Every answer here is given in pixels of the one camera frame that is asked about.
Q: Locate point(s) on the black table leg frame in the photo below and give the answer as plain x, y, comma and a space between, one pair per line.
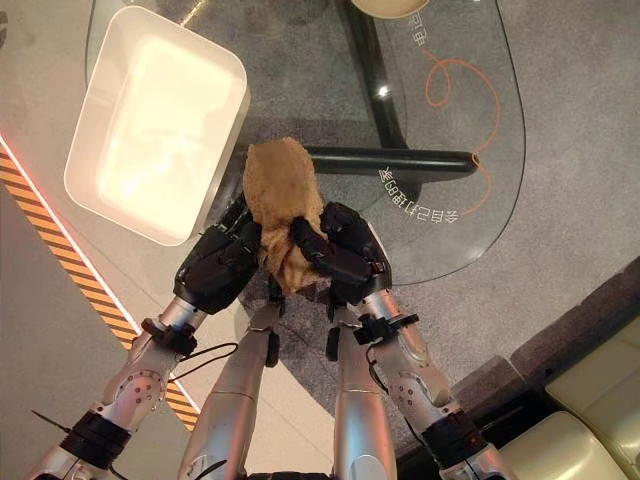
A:
390, 155

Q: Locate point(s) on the cream sofa cushion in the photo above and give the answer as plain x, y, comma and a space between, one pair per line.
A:
585, 415

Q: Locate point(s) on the silver left robot leg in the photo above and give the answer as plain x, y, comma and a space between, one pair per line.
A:
232, 395

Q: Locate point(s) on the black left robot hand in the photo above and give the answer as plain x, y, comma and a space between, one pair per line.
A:
215, 265

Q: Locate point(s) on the silver robot leg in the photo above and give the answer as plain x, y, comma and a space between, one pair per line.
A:
232, 395
357, 400

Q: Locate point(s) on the white rectangular plastic basket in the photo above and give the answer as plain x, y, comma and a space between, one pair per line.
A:
155, 125

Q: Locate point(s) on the cream round bowl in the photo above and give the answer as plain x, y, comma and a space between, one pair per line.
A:
387, 7

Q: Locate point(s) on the silver right robot leg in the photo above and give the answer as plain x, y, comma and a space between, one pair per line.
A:
357, 400

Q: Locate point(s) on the orange black striped floor tape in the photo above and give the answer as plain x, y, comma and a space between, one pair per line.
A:
65, 250

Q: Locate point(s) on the tan fuzzy cloth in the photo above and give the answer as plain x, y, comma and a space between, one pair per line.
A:
282, 210

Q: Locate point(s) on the grey carpet rug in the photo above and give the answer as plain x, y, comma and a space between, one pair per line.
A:
450, 200

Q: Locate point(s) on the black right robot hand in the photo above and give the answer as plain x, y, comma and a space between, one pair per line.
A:
345, 255

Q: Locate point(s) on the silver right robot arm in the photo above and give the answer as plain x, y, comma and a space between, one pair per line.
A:
420, 385

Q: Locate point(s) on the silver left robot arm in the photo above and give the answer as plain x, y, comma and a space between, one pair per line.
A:
125, 390

